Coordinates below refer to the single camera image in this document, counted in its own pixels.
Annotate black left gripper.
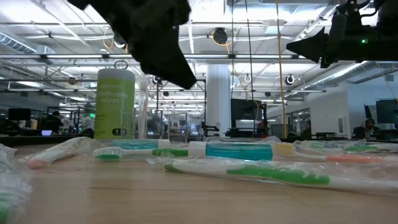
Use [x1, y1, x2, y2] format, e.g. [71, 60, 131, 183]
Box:
[67, 0, 197, 90]

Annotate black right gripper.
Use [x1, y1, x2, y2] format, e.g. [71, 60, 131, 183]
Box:
[285, 12, 398, 68]

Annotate teal mouthwash bottle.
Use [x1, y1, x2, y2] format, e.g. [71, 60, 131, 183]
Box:
[188, 141, 275, 162]
[111, 139, 171, 151]

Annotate green white toothbrush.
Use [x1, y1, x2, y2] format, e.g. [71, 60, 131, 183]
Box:
[0, 144, 34, 224]
[92, 146, 189, 162]
[146, 157, 398, 197]
[295, 139, 398, 154]

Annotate orange white toothbrush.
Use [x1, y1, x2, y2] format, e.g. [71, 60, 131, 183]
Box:
[21, 136, 94, 169]

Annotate clear acrylic organizer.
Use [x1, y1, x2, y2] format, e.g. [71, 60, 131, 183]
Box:
[119, 111, 193, 141]

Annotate white building column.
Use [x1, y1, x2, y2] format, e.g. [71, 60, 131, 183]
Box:
[206, 63, 231, 138]

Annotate green disinfecting wipes canister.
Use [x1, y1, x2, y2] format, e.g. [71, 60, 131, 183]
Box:
[94, 68, 136, 140]

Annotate small black robot stand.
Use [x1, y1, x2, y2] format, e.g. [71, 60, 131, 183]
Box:
[201, 121, 220, 138]

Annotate black equipment cabinet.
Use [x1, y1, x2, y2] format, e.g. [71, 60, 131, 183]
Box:
[230, 98, 269, 138]

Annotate dark blue computer monitor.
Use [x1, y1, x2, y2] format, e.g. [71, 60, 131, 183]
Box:
[375, 98, 398, 125]

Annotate person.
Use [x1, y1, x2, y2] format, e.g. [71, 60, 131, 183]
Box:
[351, 118, 381, 140]
[45, 110, 65, 135]

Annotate orange toothbrush yellow bristles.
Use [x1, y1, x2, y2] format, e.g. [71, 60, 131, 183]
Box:
[272, 142, 398, 165]

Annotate black computer monitor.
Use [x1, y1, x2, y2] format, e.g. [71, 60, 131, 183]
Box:
[7, 108, 32, 121]

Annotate black hanging cable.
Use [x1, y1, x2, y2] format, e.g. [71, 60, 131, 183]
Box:
[244, 0, 256, 138]

